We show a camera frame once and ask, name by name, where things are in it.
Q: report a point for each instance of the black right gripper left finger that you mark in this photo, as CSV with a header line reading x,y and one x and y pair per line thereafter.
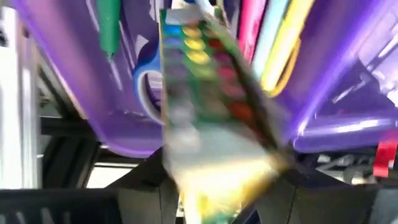
x,y
93,207

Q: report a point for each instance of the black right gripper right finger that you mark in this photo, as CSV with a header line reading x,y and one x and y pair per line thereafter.
x,y
326,205

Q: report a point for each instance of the purple plastic pencil case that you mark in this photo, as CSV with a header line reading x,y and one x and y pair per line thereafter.
x,y
77,77

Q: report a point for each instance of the yellow green crayon box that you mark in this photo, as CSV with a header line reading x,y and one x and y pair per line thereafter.
x,y
211,93

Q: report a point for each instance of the yellow highlighter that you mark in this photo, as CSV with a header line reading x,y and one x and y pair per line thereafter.
x,y
286,46

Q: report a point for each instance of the light teal pen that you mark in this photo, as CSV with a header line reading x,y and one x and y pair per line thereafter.
x,y
270,37

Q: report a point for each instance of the green pen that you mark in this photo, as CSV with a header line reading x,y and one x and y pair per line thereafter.
x,y
108,28

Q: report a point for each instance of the pink pen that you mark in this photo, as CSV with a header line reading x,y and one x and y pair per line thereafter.
x,y
250,28

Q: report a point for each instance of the red tape tag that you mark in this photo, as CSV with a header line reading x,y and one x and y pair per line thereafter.
x,y
385,158

